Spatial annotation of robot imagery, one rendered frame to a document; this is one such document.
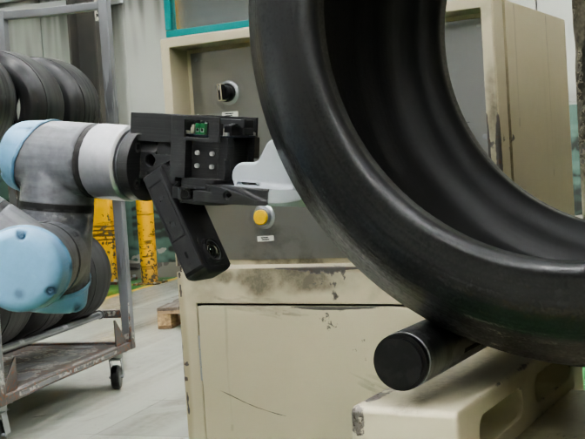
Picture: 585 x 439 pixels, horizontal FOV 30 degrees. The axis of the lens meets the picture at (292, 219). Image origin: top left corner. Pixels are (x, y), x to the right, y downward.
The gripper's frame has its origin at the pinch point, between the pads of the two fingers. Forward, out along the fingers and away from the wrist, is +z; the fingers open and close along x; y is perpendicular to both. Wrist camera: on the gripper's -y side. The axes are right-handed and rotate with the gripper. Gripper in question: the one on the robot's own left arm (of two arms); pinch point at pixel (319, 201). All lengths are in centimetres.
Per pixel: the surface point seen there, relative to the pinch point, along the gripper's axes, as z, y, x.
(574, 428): 22.0, -19.2, 9.1
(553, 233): 17.4, -2.6, 15.0
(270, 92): 0.4, 9.5, -10.6
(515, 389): 17.9, -15.2, 3.9
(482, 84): -6, 12, 62
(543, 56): -3, 17, 83
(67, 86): -289, 10, 315
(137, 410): -235, -132, 301
